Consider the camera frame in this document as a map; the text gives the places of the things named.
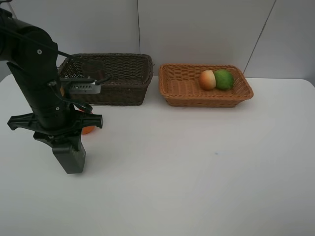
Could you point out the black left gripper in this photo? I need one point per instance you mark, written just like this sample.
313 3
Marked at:
57 117

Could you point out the black pump bottle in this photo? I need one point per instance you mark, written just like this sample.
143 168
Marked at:
70 159

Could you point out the orange mandarin fruit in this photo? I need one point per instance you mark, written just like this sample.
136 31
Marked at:
87 130

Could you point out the purple translucent plastic cup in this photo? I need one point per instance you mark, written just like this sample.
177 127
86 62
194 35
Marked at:
94 70

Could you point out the red yellow peach fruit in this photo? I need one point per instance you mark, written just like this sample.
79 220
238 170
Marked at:
207 80

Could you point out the green lime fruit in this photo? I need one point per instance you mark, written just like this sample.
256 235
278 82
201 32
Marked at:
224 79

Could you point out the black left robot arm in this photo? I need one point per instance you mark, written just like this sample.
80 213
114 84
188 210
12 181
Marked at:
31 56

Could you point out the dark brown wicker basket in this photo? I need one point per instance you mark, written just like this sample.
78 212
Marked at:
127 78

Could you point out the orange wicker basket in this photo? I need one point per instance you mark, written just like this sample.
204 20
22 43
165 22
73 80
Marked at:
179 85

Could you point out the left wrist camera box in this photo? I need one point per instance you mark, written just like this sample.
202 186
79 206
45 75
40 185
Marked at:
80 85

